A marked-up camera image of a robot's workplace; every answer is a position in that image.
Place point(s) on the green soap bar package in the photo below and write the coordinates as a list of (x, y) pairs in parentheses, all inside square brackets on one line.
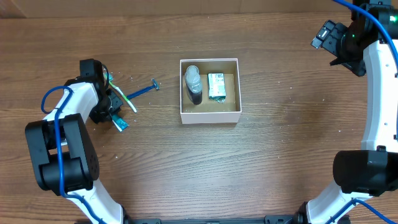
[(216, 87)]

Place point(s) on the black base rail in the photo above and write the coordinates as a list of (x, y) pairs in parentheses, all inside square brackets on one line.
[(217, 221)]

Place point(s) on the blue disposable razor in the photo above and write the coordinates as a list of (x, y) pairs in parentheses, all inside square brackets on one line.
[(154, 85)]

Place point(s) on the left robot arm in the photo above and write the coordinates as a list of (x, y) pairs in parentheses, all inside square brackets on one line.
[(63, 156)]

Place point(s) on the dark soap pump bottle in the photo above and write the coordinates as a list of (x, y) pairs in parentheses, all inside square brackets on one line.
[(193, 84)]

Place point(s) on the green white toothbrush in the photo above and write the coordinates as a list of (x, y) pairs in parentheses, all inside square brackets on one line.
[(110, 78)]

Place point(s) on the teal toothpaste tube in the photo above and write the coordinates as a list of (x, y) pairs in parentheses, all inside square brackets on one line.
[(119, 123)]

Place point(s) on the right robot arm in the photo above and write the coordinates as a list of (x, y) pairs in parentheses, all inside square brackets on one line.
[(368, 48)]

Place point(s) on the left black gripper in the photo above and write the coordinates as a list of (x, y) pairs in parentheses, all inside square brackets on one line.
[(97, 117)]

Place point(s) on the pink cardboard box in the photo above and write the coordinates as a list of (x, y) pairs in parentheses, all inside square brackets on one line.
[(210, 111)]

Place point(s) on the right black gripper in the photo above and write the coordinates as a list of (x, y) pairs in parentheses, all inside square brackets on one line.
[(356, 63)]

